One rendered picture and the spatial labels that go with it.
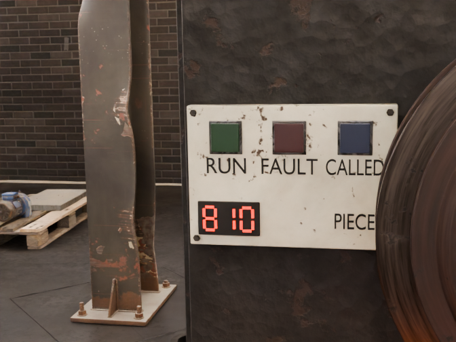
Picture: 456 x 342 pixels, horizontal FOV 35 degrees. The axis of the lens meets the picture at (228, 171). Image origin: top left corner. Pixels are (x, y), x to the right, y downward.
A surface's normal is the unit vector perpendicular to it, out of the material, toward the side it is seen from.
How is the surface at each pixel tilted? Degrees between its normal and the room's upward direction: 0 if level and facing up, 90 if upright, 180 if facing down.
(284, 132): 90
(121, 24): 90
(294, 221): 90
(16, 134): 90
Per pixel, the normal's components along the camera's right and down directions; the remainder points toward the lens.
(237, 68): -0.20, 0.16
